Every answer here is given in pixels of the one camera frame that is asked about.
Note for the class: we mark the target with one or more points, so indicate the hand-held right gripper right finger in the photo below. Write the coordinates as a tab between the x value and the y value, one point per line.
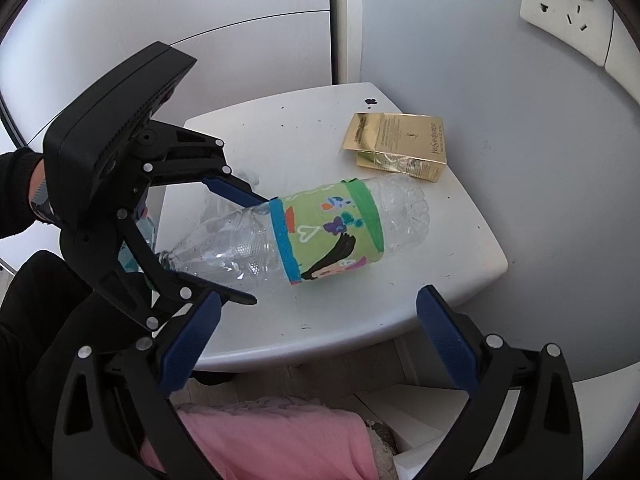
447	340

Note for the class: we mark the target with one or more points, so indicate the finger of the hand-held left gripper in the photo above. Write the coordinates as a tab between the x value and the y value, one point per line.
230	189
235	296

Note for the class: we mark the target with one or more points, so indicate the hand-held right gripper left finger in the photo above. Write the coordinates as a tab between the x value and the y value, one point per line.
192	345

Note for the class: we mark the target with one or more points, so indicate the clear plastic bottle green label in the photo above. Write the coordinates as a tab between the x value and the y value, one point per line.
330	240

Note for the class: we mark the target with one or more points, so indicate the person's left forearm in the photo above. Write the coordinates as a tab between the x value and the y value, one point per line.
15	195

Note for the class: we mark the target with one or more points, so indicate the teal patterned packet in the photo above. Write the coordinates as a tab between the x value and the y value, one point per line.
131	260

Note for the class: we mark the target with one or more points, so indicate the pink cloth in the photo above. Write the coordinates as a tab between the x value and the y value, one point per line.
280	440

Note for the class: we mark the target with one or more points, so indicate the gold cosmetics carton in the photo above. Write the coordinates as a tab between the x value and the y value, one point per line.
400	135

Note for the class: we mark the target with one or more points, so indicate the white door frame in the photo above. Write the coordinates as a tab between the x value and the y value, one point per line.
350	20

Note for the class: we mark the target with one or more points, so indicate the white wall socket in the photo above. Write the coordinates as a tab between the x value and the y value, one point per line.
560	10

